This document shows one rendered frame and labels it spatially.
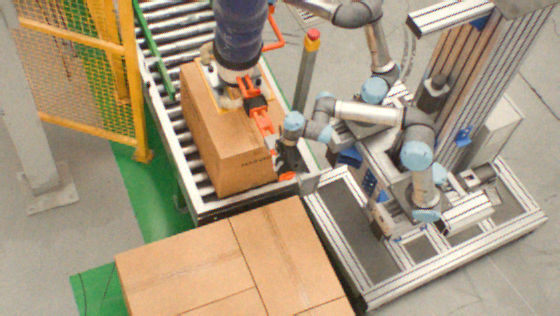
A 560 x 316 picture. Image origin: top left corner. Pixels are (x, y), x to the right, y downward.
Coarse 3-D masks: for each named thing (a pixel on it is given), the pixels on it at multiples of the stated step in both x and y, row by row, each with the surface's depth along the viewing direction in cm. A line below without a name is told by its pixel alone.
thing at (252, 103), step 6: (246, 96) 316; (252, 96) 318; (258, 96) 319; (246, 102) 315; (252, 102) 317; (258, 102) 317; (264, 102) 317; (246, 108) 315; (252, 108) 315; (258, 108) 314; (264, 108) 315; (252, 114) 316; (258, 114) 318
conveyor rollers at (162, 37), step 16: (160, 0) 436; (176, 0) 440; (144, 16) 429; (160, 16) 432; (192, 16) 432; (208, 16) 436; (176, 32) 425; (192, 32) 428; (160, 48) 417; (176, 48) 420; (176, 80) 406; (176, 96) 400; (176, 112) 396; (176, 128) 391; (192, 160) 380; (192, 176) 375; (208, 176) 376; (208, 192) 371; (240, 192) 373
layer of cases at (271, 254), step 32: (224, 224) 363; (256, 224) 364; (288, 224) 366; (128, 256) 348; (160, 256) 350; (192, 256) 352; (224, 256) 353; (256, 256) 355; (288, 256) 357; (320, 256) 359; (128, 288) 340; (160, 288) 342; (192, 288) 343; (224, 288) 345; (256, 288) 347; (288, 288) 348; (320, 288) 350
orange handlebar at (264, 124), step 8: (272, 24) 343; (280, 32) 341; (280, 40) 338; (264, 48) 334; (272, 48) 336; (240, 80) 323; (248, 80) 324; (264, 112) 315; (256, 120) 312; (264, 120) 312; (264, 128) 313; (272, 128) 311; (264, 136) 309; (272, 152) 305; (288, 176) 299
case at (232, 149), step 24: (192, 72) 360; (192, 96) 354; (240, 96) 355; (192, 120) 373; (216, 120) 346; (240, 120) 348; (216, 144) 339; (240, 144) 341; (216, 168) 351; (240, 168) 351; (264, 168) 361; (216, 192) 369
